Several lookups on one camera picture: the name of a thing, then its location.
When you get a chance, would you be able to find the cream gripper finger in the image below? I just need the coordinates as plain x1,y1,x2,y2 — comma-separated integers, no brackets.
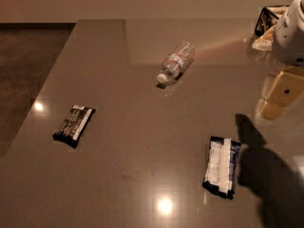
256,99,285,121

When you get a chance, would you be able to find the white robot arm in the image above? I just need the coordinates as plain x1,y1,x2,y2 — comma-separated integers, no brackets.
252,0,304,120

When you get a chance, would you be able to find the clear plastic water bottle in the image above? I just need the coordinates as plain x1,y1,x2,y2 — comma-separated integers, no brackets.
157,41,196,86

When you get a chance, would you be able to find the black rxbar wrapper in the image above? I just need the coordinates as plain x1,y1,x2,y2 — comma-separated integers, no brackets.
52,105,95,148

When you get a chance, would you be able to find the white bag in basket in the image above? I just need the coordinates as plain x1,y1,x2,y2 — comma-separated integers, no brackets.
252,26,276,51

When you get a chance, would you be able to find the black wire basket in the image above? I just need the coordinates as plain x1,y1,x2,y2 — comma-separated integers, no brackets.
255,6,289,37

